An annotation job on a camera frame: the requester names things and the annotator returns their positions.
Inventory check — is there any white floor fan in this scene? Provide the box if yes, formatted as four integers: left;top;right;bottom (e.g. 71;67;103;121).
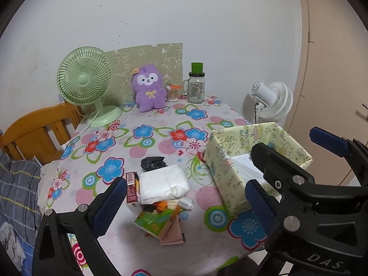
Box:
248;81;294;127

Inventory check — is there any door handle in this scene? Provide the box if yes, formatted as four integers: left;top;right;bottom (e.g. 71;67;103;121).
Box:
355;102;368;122

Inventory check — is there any white crumpled cloth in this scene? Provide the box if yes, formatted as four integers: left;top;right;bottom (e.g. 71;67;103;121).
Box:
0;224;27;268

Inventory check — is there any wooden chair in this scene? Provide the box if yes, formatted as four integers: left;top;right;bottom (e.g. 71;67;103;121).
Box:
0;102;84;166

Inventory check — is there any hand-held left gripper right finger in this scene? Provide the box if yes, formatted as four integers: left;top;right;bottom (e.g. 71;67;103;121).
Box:
244;178;340;250

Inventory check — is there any white fan power cord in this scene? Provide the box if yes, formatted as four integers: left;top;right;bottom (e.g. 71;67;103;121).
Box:
61;103;102;151

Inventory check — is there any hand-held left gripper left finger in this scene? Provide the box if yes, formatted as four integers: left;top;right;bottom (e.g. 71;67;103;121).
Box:
32;177;128;276

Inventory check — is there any glass mug jar green lid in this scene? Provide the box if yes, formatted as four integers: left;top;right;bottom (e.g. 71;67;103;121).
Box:
183;62;206;104

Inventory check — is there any green desk fan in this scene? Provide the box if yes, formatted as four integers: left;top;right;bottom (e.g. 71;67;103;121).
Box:
57;46;122;127

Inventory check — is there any orange and black small item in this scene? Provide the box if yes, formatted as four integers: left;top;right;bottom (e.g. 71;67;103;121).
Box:
143;201;168;215

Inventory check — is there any floral tablecloth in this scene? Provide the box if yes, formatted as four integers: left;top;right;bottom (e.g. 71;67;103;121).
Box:
38;92;288;276

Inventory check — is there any black fan cable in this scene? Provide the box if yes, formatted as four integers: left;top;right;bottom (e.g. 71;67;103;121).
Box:
253;102;263;125

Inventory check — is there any pink paper card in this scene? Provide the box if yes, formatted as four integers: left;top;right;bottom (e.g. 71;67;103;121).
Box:
159;207;185;247

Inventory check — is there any beige door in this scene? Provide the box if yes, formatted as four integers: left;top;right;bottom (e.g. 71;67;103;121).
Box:
296;0;368;188

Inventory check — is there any black plastic bag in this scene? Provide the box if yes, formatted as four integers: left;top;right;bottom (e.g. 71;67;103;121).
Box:
141;156;167;171

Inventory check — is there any yellow cartoon print box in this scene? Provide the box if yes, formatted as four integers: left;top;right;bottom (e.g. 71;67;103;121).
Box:
204;122;313;215

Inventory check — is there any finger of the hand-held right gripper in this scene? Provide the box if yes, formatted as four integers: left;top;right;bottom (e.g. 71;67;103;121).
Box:
309;126;368;179
251;142;317;200

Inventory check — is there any plaid blanket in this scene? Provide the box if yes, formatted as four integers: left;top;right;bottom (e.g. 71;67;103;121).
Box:
0;152;42;265

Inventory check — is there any white soft pack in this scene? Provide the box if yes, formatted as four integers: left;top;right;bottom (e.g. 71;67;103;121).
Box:
138;164;190;205

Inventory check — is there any small red box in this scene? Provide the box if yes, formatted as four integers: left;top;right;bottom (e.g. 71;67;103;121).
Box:
126;171;139;205

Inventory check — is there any cotton swab jar orange lid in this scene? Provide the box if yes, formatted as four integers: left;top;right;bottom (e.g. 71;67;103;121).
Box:
166;83;183;102

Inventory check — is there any purple plush toy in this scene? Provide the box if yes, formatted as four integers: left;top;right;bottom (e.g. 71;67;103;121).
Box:
131;64;168;113

